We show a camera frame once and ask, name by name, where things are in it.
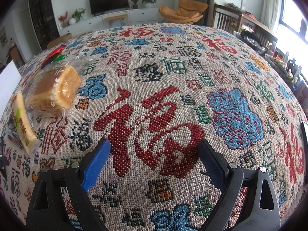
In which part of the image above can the yellow packaged cake snack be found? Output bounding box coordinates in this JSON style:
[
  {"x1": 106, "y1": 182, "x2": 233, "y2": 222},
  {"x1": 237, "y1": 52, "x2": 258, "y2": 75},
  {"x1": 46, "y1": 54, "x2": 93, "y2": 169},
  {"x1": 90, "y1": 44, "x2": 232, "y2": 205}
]
[{"x1": 7, "y1": 91, "x2": 41, "y2": 158}]

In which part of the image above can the bagged toast bread loaf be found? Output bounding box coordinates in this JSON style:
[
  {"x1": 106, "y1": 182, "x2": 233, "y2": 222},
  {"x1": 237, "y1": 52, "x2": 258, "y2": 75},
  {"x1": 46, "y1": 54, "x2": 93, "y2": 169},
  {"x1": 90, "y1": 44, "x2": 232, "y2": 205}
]
[{"x1": 24, "y1": 55, "x2": 95, "y2": 117}]

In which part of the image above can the white storage box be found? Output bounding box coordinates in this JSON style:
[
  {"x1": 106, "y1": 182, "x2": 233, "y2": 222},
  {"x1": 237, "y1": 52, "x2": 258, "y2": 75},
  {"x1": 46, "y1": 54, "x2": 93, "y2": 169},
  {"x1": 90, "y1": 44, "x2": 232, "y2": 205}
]
[{"x1": 0, "y1": 60, "x2": 21, "y2": 117}]

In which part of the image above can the red snack packet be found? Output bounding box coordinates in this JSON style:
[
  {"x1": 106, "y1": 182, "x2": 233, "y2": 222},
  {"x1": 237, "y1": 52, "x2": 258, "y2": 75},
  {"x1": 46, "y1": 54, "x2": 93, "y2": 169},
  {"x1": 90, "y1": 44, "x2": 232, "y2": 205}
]
[{"x1": 41, "y1": 44, "x2": 66, "y2": 66}]

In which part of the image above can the green snack packet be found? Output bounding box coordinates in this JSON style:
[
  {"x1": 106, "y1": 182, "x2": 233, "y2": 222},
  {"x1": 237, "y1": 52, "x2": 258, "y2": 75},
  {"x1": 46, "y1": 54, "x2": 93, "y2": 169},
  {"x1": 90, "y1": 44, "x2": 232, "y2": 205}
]
[{"x1": 53, "y1": 55, "x2": 66, "y2": 63}]

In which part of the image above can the patterned woven table cloth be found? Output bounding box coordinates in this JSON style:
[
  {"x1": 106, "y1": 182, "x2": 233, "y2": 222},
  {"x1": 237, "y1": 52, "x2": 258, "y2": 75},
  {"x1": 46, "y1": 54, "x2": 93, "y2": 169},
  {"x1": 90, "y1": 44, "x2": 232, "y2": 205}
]
[{"x1": 1, "y1": 23, "x2": 305, "y2": 230}]

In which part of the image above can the cardboard box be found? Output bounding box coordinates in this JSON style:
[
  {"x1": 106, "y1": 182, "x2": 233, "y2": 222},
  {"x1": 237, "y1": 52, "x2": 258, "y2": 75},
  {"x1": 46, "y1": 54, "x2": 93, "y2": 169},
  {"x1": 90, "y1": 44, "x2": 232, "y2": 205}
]
[{"x1": 47, "y1": 33, "x2": 73, "y2": 49}]

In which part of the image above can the red flower vase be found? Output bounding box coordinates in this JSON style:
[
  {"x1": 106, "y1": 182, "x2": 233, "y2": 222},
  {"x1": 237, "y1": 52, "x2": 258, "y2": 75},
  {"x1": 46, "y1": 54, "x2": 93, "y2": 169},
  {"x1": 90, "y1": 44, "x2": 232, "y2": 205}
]
[{"x1": 58, "y1": 11, "x2": 68, "y2": 28}]

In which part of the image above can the green plant white pot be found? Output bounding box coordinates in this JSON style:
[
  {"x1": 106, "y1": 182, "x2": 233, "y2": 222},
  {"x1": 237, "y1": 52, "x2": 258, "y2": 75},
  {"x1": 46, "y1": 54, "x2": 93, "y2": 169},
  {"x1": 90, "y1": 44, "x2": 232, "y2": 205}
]
[{"x1": 68, "y1": 8, "x2": 86, "y2": 25}]

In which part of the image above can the dark wooden chair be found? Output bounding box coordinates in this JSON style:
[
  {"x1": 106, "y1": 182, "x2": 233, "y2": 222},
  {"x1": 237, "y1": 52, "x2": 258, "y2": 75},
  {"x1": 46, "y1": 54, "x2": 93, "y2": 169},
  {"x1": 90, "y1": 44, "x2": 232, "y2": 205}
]
[{"x1": 211, "y1": 3, "x2": 244, "y2": 34}]

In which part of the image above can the black bookshelf cabinet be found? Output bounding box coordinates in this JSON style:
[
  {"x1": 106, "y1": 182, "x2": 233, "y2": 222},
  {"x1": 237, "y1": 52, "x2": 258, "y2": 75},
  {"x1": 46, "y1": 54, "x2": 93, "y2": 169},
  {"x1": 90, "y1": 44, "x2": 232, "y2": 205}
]
[{"x1": 28, "y1": 0, "x2": 59, "y2": 51}]

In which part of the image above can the small wooden bench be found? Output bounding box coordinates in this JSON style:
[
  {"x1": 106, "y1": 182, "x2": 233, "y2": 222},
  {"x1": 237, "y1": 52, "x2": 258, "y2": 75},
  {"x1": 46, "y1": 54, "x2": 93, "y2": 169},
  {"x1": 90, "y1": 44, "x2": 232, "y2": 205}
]
[{"x1": 103, "y1": 14, "x2": 128, "y2": 28}]

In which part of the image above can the orange lounge chair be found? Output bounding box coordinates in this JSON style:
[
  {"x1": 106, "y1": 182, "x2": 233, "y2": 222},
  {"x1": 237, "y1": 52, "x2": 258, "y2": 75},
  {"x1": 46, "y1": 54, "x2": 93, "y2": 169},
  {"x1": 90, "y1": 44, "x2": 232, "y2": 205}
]
[{"x1": 159, "y1": 0, "x2": 209, "y2": 24}]

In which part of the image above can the white tv cabinet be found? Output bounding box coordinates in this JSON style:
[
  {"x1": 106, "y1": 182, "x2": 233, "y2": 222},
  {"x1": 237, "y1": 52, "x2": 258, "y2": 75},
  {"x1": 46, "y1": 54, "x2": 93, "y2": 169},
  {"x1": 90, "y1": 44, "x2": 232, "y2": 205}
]
[{"x1": 59, "y1": 8, "x2": 158, "y2": 37}]

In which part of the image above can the black television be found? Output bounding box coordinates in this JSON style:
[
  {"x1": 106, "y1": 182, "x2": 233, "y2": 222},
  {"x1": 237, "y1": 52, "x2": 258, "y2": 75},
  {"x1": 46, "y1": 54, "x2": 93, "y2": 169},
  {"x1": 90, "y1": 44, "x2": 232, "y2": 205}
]
[{"x1": 89, "y1": 0, "x2": 129, "y2": 15}]

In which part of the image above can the small potted plant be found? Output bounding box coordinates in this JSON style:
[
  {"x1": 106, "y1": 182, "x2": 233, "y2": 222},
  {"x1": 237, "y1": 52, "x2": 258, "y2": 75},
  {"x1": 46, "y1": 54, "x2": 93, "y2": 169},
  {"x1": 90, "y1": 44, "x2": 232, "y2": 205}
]
[{"x1": 131, "y1": 0, "x2": 139, "y2": 9}]

